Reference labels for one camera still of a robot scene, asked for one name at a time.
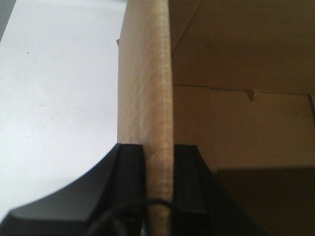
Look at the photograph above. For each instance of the brown EcoFlow cardboard box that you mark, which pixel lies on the brown EcoFlow cardboard box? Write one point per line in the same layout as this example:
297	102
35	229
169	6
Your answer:
236	79

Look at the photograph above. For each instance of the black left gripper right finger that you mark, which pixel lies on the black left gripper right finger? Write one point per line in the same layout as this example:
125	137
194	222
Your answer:
204	207

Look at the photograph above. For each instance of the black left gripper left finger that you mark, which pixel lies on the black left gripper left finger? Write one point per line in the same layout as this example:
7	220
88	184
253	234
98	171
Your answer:
117	180

